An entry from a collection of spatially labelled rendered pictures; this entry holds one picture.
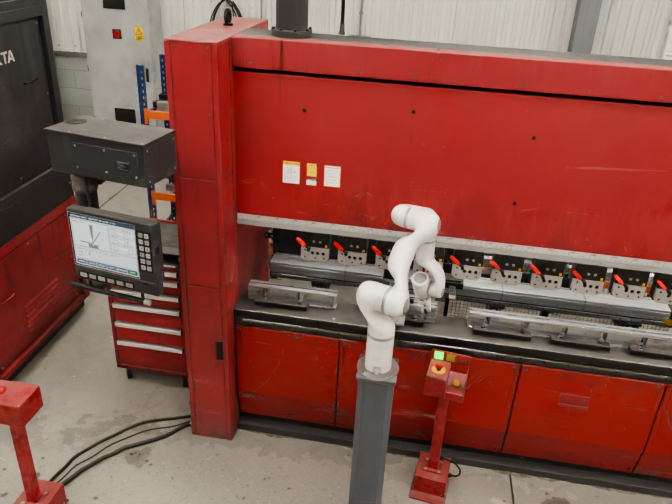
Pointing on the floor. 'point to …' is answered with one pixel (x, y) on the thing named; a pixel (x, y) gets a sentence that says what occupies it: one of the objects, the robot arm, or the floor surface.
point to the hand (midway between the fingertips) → (426, 309)
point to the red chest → (152, 323)
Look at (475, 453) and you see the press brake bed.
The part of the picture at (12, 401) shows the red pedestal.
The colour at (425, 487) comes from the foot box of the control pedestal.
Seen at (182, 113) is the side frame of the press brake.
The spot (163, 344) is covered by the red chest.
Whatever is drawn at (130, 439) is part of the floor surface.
